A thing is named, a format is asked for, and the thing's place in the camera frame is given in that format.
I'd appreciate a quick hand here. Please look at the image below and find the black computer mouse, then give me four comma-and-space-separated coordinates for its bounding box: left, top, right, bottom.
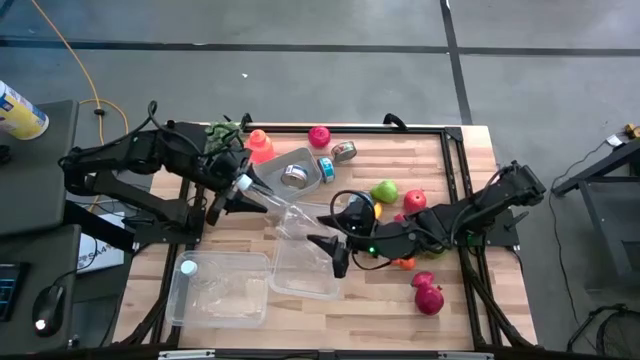
31, 284, 67, 338

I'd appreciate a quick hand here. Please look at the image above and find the small pink fruit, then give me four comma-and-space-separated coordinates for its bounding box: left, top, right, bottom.
410, 271, 436, 289

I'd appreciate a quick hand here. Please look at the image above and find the green apple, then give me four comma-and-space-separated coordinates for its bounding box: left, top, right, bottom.
369, 179, 400, 205

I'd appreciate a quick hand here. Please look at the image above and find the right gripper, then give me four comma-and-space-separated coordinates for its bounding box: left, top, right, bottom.
306, 204, 377, 280

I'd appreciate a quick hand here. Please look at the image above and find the large red pomegranate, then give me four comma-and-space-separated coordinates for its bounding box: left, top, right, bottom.
413, 283, 446, 317

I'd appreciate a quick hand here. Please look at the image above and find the black desk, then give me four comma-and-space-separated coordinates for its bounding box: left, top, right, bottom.
0, 223, 82, 357
0, 99, 80, 237

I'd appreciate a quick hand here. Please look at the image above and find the yellow wipes canister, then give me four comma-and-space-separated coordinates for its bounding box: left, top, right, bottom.
0, 79, 50, 141

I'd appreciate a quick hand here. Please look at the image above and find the red apple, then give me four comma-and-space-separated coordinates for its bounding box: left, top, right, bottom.
402, 189, 428, 215

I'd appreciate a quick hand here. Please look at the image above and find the white printed paper sheet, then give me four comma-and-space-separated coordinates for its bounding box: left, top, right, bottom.
77, 232, 126, 275

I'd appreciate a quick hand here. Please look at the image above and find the blue red label tin can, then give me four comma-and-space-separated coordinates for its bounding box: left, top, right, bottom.
280, 164, 309, 190

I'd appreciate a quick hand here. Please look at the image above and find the black aluminium frame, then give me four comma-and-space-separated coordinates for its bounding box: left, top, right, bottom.
115, 123, 539, 351

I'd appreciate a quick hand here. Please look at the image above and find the yellow cable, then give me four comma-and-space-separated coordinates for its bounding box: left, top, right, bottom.
29, 0, 132, 211

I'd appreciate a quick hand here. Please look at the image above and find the black keyboard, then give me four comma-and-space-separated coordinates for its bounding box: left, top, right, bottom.
0, 262, 26, 322

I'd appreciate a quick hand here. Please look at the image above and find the black wire mesh basket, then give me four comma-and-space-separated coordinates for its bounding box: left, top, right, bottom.
567, 303, 640, 360

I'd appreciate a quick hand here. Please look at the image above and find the green artificial plant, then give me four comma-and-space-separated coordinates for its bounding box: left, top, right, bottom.
204, 121, 247, 154

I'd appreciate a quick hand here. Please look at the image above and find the picture label tin can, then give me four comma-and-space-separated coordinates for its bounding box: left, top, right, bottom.
330, 140, 359, 164

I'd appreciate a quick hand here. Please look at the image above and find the teal label tin can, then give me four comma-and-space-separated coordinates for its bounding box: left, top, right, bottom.
317, 156, 337, 184

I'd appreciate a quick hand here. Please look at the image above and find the orange water bottle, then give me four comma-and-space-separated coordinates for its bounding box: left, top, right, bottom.
244, 128, 277, 166

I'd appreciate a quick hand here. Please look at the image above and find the large clear plastic bin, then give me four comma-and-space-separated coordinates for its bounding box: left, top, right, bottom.
164, 250, 272, 330

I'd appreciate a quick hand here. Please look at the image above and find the black metal-frame table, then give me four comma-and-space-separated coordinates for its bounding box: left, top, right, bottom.
551, 139, 640, 291

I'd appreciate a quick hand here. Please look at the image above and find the grey plastic bin with handles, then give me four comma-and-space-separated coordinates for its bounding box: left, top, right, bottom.
252, 146, 324, 205

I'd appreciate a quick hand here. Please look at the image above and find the pink-red round fruit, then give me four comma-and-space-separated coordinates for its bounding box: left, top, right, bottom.
307, 125, 332, 150

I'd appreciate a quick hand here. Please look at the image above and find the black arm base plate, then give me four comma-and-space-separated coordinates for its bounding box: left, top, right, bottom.
447, 207, 521, 249

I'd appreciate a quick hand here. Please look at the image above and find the small clear plastic bin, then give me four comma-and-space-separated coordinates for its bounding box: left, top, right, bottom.
268, 199, 351, 302

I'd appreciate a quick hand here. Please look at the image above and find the clear bottle white cap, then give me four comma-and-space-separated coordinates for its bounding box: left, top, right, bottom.
179, 259, 224, 294
235, 174, 306, 229

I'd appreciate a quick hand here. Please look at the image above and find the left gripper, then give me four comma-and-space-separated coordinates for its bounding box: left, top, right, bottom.
207, 152, 274, 226

